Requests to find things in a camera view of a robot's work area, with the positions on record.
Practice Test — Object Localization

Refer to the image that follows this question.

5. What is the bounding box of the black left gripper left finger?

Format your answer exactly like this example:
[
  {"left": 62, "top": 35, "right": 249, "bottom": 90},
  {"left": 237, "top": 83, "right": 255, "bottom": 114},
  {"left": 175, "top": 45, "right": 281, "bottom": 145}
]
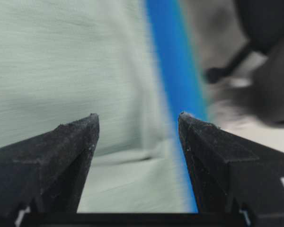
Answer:
[{"left": 0, "top": 113, "right": 100, "bottom": 218}]

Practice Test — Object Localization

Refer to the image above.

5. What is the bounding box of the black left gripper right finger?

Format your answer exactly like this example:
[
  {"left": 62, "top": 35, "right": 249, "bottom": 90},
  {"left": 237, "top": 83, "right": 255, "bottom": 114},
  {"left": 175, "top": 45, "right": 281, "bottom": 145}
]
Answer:
[{"left": 178, "top": 112, "right": 284, "bottom": 219}]

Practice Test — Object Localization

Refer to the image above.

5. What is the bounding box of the cream terry bath towel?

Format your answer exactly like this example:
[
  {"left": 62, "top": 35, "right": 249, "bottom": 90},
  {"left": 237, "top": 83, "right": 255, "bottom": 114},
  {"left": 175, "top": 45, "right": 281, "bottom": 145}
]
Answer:
[{"left": 0, "top": 0, "right": 195, "bottom": 213}]

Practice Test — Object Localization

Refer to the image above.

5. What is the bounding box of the blue table cover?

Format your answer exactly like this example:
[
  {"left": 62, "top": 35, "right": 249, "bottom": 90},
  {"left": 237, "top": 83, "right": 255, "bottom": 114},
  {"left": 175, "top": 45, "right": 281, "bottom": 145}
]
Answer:
[{"left": 145, "top": 0, "right": 208, "bottom": 213}]

